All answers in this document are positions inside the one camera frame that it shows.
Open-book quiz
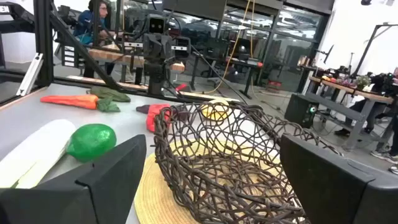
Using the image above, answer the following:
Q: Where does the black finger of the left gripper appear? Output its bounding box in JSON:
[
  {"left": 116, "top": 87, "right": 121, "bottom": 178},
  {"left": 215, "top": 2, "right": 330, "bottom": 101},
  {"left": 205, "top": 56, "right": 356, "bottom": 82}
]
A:
[
  {"left": 123, "top": 37, "right": 144, "bottom": 59},
  {"left": 174, "top": 36, "right": 192, "bottom": 60}
]

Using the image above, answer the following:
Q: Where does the white and green leek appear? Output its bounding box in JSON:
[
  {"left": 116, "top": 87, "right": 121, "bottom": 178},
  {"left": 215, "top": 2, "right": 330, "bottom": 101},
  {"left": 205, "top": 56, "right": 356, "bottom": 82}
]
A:
[{"left": 0, "top": 119, "right": 77, "bottom": 190}]

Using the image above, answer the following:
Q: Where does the white metal bracket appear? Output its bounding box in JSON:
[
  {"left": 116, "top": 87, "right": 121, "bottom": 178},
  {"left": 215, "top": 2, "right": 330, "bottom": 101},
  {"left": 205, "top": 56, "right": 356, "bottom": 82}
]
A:
[{"left": 16, "top": 52, "right": 44, "bottom": 97}]

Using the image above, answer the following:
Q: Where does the yellow orange starfruit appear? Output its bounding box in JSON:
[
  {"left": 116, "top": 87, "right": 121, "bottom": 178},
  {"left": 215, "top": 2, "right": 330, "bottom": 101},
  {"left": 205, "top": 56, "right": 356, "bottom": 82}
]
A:
[{"left": 200, "top": 98, "right": 233, "bottom": 122}]

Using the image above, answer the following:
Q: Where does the dark green vegetable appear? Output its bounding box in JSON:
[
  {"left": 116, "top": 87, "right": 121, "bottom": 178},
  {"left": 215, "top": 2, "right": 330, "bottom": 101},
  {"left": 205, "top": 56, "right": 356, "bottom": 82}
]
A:
[{"left": 86, "top": 86, "right": 132, "bottom": 103}]

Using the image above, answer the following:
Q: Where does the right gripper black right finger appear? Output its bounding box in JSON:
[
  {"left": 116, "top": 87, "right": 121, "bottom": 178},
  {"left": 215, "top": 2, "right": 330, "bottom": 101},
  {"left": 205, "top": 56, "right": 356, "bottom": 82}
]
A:
[{"left": 279, "top": 133, "right": 398, "bottom": 224}]

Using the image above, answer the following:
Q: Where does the round woven straw placemat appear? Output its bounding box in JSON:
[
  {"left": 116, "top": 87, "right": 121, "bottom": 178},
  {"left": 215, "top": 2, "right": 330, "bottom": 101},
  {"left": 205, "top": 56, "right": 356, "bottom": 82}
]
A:
[{"left": 134, "top": 139, "right": 299, "bottom": 224}]

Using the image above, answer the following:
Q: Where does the green lime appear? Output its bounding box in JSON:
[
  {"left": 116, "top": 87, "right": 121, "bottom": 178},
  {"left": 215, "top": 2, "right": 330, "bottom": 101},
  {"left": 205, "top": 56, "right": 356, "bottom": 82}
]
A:
[{"left": 66, "top": 123, "right": 118, "bottom": 162}]

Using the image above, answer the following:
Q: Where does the red bell pepper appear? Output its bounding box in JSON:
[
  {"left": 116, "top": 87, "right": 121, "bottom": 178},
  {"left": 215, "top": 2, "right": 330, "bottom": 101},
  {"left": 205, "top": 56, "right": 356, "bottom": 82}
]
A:
[{"left": 145, "top": 103, "right": 172, "bottom": 133}]

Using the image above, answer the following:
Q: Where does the small potted plant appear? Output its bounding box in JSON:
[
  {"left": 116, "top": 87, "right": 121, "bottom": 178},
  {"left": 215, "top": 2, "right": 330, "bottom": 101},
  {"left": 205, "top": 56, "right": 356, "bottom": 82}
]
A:
[{"left": 355, "top": 75, "right": 371, "bottom": 90}]

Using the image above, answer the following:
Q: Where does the black desk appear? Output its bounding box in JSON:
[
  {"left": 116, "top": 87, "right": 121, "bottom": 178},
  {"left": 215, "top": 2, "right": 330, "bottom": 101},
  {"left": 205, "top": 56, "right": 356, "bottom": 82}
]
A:
[{"left": 190, "top": 51, "right": 264, "bottom": 100}]

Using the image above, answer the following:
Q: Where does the dark brown wicker basket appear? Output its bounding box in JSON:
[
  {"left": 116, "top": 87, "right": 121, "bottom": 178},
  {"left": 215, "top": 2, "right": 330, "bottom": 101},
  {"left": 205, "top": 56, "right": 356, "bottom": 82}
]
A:
[{"left": 153, "top": 101, "right": 343, "bottom": 224}]

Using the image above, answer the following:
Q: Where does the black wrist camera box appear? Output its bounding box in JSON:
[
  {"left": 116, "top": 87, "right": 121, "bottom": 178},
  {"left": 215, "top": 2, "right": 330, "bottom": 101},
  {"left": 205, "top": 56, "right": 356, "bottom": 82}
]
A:
[{"left": 147, "top": 14, "right": 166, "bottom": 35}]

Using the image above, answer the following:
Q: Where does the orange carrot with green top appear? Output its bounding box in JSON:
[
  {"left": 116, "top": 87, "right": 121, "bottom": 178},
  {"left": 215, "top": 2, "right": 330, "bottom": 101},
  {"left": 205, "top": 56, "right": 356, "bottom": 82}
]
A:
[{"left": 39, "top": 94, "right": 121, "bottom": 113}]

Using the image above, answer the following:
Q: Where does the yellow hanging cable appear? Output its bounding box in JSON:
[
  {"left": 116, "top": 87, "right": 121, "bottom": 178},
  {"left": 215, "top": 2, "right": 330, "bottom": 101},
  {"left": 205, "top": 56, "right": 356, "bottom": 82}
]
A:
[{"left": 203, "top": 0, "right": 253, "bottom": 95}]

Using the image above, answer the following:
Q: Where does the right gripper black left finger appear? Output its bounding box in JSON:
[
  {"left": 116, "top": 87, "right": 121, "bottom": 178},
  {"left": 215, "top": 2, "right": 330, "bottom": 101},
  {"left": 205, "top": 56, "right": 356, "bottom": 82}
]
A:
[{"left": 0, "top": 134, "right": 147, "bottom": 224}]

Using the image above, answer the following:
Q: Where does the wooden workbench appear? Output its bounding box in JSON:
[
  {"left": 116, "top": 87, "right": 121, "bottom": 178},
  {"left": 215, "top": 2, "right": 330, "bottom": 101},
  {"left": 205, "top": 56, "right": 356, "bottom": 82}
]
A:
[
  {"left": 88, "top": 45, "right": 186, "bottom": 73},
  {"left": 306, "top": 76, "right": 396, "bottom": 150}
]

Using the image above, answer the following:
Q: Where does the person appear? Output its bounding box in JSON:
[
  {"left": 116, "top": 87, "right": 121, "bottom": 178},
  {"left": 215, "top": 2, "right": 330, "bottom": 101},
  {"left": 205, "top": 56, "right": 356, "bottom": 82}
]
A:
[
  {"left": 334, "top": 98, "right": 388, "bottom": 138},
  {"left": 73, "top": 0, "right": 110, "bottom": 45},
  {"left": 369, "top": 113, "right": 398, "bottom": 175}
]

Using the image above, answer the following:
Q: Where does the black computer case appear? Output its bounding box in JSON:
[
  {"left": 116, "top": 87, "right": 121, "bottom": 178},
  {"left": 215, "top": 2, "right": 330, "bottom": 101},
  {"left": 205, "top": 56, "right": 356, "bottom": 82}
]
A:
[{"left": 284, "top": 93, "right": 320, "bottom": 129}]

